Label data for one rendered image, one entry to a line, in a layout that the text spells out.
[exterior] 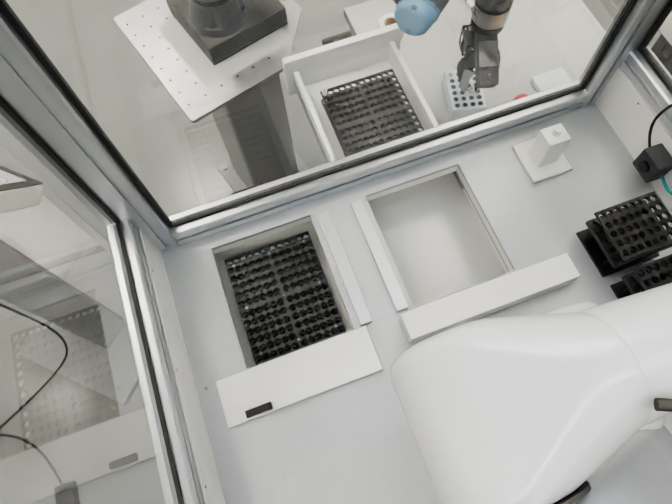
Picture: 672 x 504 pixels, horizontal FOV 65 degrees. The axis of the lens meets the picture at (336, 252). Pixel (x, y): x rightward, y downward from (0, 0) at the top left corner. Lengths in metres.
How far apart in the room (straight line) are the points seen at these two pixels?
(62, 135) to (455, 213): 0.77
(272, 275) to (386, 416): 0.36
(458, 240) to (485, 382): 0.80
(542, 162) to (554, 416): 0.78
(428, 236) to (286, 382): 0.44
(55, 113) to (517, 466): 0.62
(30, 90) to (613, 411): 0.64
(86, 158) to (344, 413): 0.56
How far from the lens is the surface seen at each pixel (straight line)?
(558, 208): 1.09
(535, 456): 0.37
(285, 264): 1.04
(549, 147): 1.06
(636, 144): 1.19
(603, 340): 0.39
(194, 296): 1.00
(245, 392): 0.93
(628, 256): 1.00
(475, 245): 1.15
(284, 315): 1.00
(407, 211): 1.16
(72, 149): 0.78
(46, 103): 0.72
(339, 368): 0.91
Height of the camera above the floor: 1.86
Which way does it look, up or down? 67 degrees down
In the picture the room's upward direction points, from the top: 6 degrees counter-clockwise
